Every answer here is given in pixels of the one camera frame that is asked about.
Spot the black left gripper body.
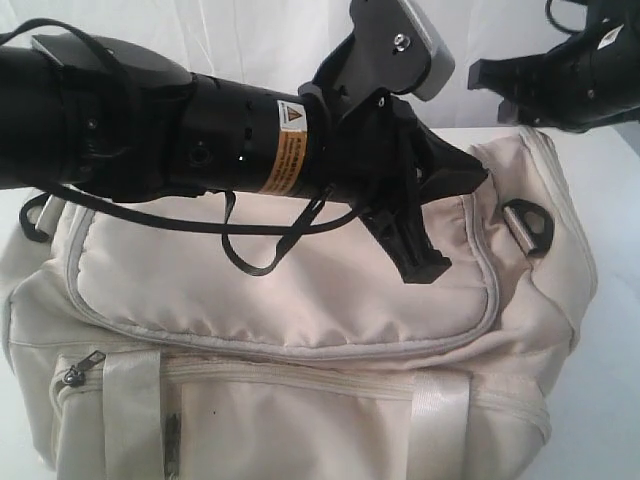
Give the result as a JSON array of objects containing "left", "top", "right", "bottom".
[{"left": 297, "top": 29, "right": 431, "bottom": 216}]

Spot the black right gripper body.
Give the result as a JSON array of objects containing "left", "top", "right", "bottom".
[{"left": 533, "top": 1, "right": 639, "bottom": 133}]

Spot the cream white duffel bag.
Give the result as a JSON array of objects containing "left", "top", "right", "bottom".
[{"left": 1, "top": 128, "right": 597, "bottom": 479}]

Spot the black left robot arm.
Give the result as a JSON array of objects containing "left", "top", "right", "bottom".
[{"left": 1, "top": 19, "right": 487, "bottom": 284}]

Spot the white backdrop curtain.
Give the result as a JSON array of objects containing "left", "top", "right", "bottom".
[{"left": 1, "top": 1, "right": 561, "bottom": 128}]

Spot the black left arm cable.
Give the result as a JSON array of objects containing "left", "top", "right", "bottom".
[{"left": 0, "top": 17, "right": 371, "bottom": 277}]

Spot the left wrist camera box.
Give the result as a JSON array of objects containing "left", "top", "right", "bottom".
[{"left": 349, "top": 0, "right": 455, "bottom": 102}]

